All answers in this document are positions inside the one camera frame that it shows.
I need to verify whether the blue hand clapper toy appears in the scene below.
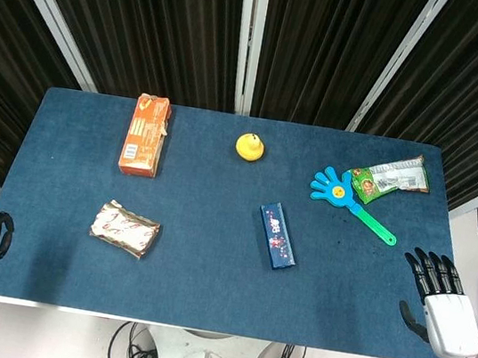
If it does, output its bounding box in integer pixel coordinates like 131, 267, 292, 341
302, 162, 407, 248

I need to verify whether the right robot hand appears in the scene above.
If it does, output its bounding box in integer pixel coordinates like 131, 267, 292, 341
390, 245, 478, 358

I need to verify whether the orange carton box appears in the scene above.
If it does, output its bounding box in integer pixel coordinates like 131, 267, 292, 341
116, 90, 175, 181

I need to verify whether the dark blue box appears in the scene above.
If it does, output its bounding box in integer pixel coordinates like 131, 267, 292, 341
251, 199, 306, 273

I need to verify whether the silver snack packet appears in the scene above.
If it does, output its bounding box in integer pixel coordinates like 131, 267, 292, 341
363, 146, 436, 198

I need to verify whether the gold foil packet red print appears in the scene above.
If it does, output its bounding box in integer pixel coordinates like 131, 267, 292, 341
85, 196, 164, 263

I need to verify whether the yellow rubber duck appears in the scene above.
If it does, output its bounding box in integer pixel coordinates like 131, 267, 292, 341
233, 130, 267, 165

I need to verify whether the blue carpeted table top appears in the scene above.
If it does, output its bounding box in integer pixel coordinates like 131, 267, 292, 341
0, 77, 478, 358

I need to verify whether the green snack packet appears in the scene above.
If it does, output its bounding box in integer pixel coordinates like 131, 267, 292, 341
344, 164, 399, 209

